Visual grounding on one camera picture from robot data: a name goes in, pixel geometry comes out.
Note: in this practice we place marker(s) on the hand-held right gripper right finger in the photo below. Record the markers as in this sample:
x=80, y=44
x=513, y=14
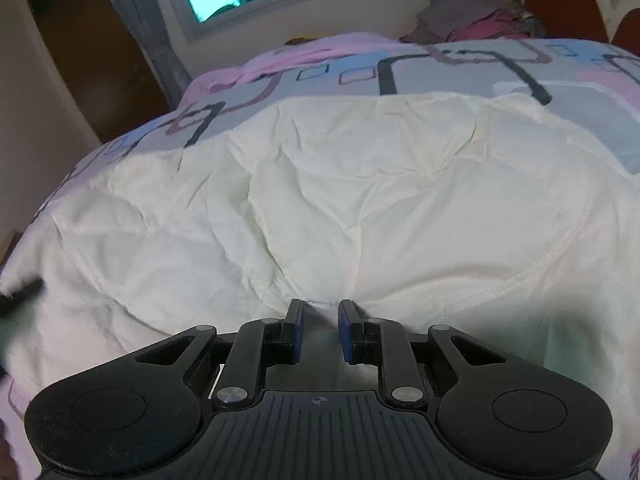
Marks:
x=345, y=332

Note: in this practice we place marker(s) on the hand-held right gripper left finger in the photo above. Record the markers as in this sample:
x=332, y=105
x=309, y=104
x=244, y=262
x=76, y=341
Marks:
x=295, y=332

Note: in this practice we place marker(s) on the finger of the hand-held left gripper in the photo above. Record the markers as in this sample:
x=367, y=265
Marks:
x=22, y=294

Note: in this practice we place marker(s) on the white puffer jacket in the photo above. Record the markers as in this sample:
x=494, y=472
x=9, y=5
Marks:
x=400, y=210

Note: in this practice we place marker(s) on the pile of colourful clothes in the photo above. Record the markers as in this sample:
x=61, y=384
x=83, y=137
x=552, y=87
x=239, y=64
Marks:
x=475, y=20

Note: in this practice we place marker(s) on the wooden bedside furniture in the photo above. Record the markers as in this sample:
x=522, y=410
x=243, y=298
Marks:
x=6, y=245

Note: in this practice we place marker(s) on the brown wooden door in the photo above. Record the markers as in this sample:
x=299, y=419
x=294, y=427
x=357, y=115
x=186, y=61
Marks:
x=90, y=60

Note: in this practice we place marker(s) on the bed with patterned sheet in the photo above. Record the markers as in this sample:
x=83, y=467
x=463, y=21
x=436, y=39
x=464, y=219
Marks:
x=450, y=75

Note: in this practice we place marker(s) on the pink blanket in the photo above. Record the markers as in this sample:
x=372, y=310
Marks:
x=320, y=49

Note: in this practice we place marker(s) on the brown cloth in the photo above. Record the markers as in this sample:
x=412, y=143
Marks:
x=299, y=41

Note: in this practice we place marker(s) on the grey curtain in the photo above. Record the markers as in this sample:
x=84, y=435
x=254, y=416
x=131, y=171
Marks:
x=150, y=30

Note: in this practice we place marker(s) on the brown and white headboard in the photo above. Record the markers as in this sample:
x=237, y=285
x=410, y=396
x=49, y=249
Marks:
x=565, y=5

